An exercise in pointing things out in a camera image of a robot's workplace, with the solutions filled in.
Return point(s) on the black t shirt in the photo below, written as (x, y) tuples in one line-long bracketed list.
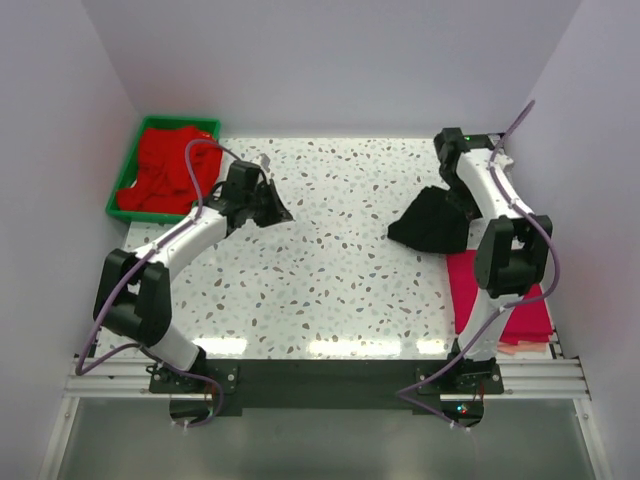
[(431, 224)]

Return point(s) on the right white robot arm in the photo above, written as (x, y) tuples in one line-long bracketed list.
[(511, 256)]

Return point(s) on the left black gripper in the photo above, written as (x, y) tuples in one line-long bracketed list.
[(267, 205)]

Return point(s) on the green plastic tray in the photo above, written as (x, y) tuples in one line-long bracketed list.
[(129, 169)]

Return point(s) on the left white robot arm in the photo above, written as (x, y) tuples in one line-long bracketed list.
[(134, 294)]

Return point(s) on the folded magenta t shirt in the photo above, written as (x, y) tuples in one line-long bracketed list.
[(528, 323)]

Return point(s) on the red t shirt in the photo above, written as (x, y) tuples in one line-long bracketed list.
[(165, 159)]

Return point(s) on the folded pink t shirt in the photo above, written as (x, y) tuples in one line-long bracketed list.
[(523, 348)]

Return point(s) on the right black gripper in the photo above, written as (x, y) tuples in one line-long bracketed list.
[(461, 201)]

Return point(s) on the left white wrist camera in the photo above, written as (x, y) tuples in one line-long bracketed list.
[(264, 161)]

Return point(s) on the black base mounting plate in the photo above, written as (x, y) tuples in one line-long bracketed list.
[(229, 387)]

